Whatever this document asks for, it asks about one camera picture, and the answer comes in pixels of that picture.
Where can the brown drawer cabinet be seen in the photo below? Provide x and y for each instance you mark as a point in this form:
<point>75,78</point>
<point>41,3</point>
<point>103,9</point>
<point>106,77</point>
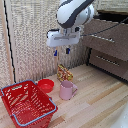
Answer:
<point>108,43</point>

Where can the yellow red snack bar package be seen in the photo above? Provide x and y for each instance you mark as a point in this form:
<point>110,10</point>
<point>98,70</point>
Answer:
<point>64,73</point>

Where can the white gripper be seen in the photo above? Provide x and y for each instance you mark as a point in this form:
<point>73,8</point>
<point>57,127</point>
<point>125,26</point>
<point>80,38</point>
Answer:
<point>63,37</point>

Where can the pink mug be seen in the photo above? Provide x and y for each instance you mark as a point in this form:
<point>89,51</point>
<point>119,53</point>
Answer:
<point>66,90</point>

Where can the red basket with blue rim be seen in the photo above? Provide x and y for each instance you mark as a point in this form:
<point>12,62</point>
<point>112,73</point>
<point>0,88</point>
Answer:
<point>26,105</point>

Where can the red plastic bowl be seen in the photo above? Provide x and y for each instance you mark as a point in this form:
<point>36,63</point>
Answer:
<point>45,85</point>

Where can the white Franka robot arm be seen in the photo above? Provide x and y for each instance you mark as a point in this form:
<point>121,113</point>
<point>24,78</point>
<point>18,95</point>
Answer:
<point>71,11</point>

